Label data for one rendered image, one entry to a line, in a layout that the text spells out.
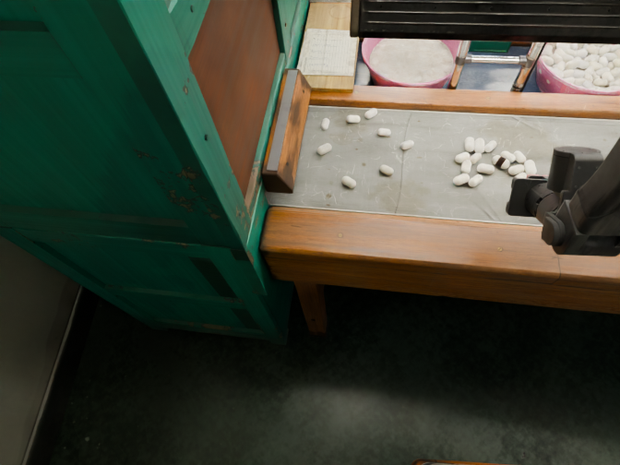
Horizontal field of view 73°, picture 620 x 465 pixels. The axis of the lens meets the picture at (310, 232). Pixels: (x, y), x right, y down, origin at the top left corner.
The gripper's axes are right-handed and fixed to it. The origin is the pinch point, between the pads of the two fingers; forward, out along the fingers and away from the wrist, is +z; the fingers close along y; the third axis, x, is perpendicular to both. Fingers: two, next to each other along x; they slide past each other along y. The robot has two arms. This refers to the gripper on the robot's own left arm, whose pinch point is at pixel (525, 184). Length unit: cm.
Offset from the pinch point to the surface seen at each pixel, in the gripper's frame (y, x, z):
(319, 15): 46, -33, 49
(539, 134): -9.2, -6.0, 24.7
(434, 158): 14.6, -0.5, 18.0
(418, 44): 19, -25, 47
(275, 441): 53, 96, 19
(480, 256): 6.3, 14.1, -2.5
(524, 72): -4.3, -19.2, 28.2
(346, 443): 30, 95, 21
